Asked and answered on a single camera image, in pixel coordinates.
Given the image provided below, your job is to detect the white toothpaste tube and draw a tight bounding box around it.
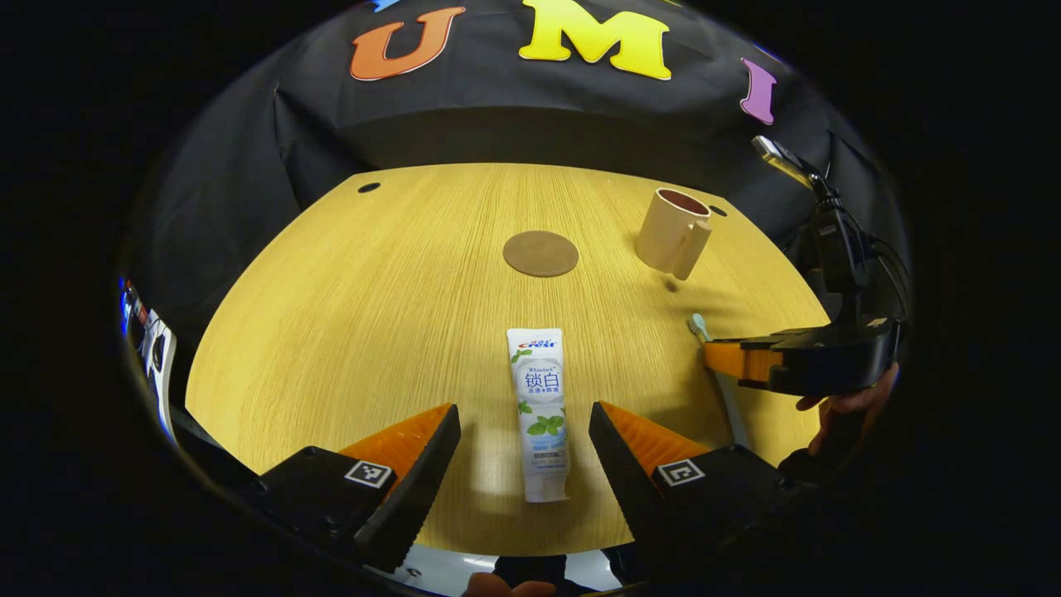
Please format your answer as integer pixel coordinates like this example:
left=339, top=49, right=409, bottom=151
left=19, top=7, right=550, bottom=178
left=506, top=328, right=571, bottom=503

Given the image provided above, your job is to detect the round brown coaster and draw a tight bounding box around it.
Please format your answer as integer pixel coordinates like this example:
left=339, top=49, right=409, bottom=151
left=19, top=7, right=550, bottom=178
left=503, top=231, right=579, bottom=278

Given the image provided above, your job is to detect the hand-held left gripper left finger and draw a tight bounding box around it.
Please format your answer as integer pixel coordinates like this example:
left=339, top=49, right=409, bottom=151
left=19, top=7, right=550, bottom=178
left=240, top=403, right=463, bottom=575

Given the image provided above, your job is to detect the black backdrop cloth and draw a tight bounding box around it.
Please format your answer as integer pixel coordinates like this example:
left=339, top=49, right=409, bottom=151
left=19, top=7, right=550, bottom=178
left=124, top=0, right=904, bottom=415

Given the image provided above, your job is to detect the pale toothbrush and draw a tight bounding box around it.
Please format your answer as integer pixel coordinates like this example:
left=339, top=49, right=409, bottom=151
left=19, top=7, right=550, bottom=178
left=690, top=313, right=751, bottom=449

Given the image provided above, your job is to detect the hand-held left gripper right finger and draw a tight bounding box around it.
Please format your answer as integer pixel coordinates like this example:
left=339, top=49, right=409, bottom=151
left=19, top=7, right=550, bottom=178
left=589, top=400, right=809, bottom=573

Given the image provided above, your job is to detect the beige cup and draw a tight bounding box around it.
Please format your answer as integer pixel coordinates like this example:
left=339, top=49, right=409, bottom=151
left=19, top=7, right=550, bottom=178
left=636, top=188, right=712, bottom=281

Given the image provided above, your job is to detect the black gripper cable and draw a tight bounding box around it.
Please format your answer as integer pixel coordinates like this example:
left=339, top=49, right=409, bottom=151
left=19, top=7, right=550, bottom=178
left=862, top=236, right=913, bottom=320

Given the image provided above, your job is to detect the white side table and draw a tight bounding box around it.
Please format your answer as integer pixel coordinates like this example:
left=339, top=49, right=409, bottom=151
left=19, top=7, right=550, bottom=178
left=141, top=319, right=177, bottom=440

